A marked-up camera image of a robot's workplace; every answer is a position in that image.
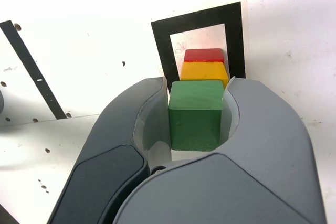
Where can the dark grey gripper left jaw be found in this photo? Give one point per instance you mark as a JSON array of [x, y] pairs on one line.
[[105, 169]]

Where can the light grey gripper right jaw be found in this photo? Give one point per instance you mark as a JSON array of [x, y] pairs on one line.
[[262, 155]]

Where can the green cube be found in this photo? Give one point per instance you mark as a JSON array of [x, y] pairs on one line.
[[194, 124]]

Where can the yellow cube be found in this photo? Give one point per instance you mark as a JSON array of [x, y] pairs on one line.
[[203, 72]]

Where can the red cube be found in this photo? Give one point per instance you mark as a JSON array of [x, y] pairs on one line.
[[203, 55]]

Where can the square black tape outline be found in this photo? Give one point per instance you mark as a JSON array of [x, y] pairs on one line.
[[162, 51]]

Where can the black tape strip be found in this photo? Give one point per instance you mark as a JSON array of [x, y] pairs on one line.
[[34, 69]]

